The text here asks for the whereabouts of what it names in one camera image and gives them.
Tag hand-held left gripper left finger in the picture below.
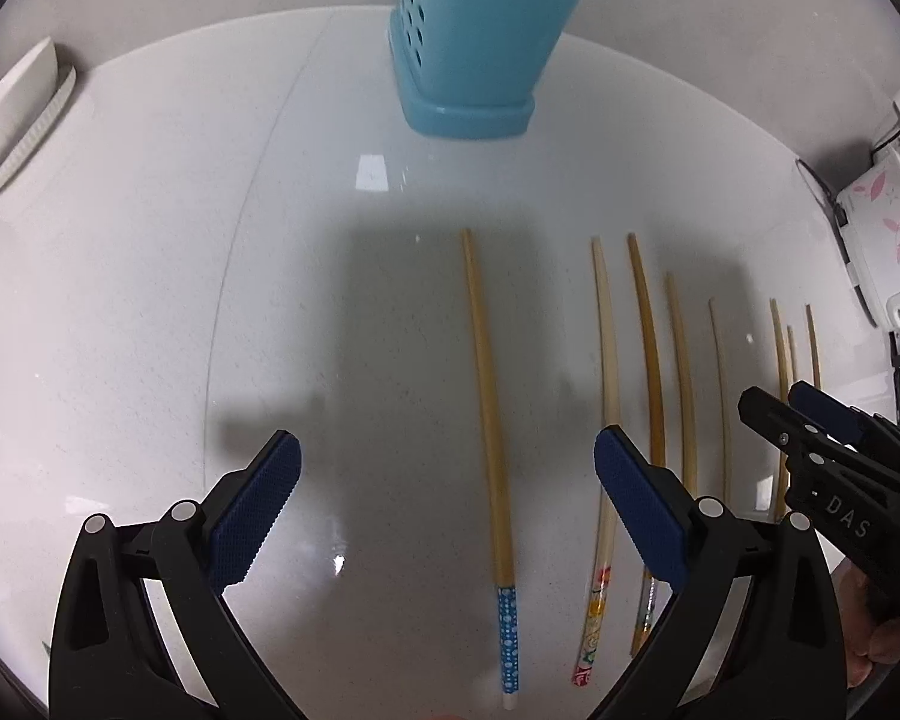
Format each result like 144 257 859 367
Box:
49 429 302 720

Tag white ribbed coaster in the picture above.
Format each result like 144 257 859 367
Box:
0 64 77 200

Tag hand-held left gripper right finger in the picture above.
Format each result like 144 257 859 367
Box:
594 424 848 720

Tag person's right hand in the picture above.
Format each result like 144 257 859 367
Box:
832 566 900 691

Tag pale chopstick red yellow end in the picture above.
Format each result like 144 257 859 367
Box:
570 236 620 689

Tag bamboo chopstick blue dotted end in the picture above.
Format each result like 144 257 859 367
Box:
460 229 522 712

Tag white appliance pink flowers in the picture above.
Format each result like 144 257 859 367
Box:
836 146 900 327

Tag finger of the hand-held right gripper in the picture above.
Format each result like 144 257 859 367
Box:
738 386 833 470
789 380 900 470

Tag blue plastic utensil holder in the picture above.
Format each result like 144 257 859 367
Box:
387 0 610 140

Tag brown chopstick striped end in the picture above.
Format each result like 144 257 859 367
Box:
627 232 668 659

